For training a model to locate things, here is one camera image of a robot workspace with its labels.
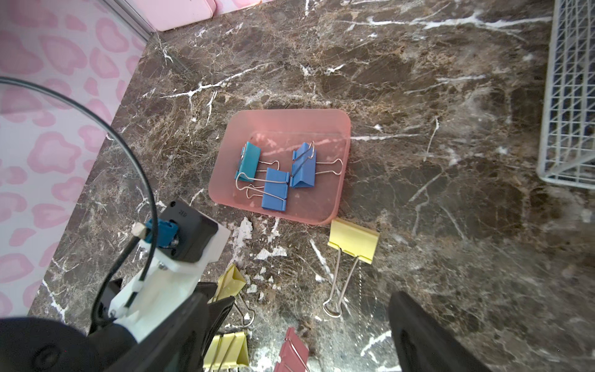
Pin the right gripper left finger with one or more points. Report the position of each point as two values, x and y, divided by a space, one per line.
175 345

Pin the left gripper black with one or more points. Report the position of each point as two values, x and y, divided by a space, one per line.
35 344

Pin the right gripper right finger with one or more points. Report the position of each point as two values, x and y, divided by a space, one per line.
421 343

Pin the pink binder clip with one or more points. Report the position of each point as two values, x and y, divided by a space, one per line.
293 354

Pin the blue binder clip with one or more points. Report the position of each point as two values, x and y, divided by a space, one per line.
273 191
303 170

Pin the teal binder clip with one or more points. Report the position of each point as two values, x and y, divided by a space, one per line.
249 163

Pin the pink plastic storage box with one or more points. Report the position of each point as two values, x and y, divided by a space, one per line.
279 133

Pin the large yellow binder clip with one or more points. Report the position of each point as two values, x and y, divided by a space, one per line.
356 241

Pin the pink box lid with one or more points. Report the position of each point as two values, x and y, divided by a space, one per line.
164 15

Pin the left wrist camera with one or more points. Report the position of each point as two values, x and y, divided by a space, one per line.
174 271

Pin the white wire desk organizer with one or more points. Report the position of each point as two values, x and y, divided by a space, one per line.
566 146

